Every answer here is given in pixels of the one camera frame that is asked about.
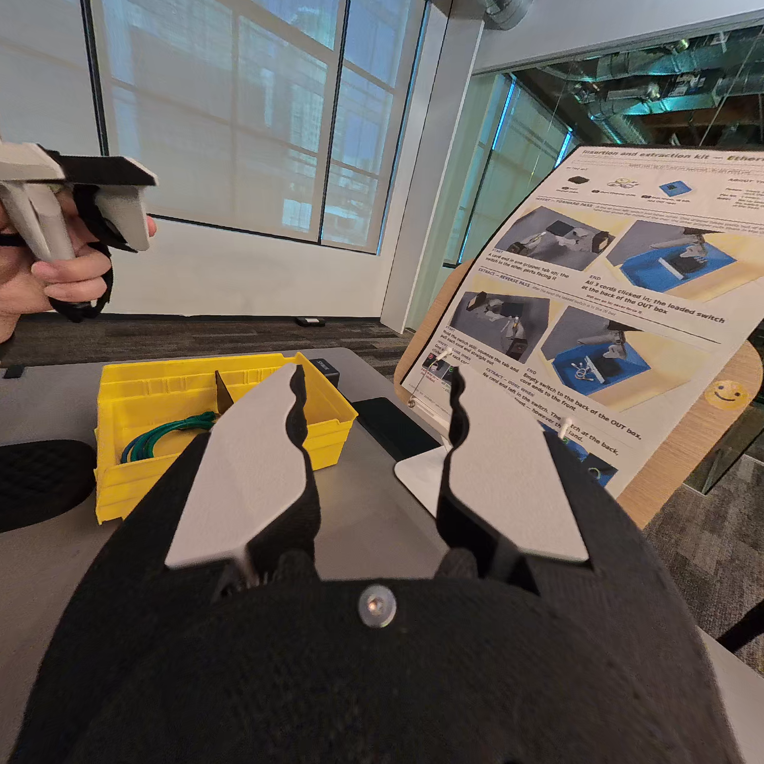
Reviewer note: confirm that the black flat panel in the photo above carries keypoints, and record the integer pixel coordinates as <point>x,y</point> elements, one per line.
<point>394,424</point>

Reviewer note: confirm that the yellow smiley sticker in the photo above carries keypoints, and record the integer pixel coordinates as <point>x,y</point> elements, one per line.
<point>724,396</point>

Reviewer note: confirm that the metal ceiling duct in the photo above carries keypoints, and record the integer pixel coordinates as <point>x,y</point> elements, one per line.
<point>507,15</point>

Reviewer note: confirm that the black floor device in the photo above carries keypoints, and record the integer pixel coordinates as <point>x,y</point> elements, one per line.
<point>310,321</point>

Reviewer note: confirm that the printed instruction sheet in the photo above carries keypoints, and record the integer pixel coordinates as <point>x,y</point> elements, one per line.
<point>597,298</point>

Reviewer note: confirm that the person's left hand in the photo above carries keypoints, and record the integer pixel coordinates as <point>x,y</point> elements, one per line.
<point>65,277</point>

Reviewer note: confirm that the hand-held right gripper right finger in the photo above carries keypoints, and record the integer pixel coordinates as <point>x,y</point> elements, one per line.
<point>513,489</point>

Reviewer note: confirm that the black textured armrest pad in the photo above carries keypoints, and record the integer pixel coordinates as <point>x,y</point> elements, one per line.
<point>42,483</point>

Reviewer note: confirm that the yellow plastic bin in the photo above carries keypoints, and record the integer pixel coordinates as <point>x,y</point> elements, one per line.
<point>149,388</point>

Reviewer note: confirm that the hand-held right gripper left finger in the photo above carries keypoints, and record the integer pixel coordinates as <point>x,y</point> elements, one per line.
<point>239,477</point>

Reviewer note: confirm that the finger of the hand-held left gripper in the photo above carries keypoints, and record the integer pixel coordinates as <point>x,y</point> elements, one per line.
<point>128,215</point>

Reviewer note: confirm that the large window with blind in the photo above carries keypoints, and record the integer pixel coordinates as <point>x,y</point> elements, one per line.
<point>239,119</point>

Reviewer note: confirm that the black power adapter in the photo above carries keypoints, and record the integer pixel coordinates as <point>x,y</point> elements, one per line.
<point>325,370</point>

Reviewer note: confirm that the black bin divider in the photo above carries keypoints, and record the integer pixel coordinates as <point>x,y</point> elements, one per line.
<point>224,394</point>

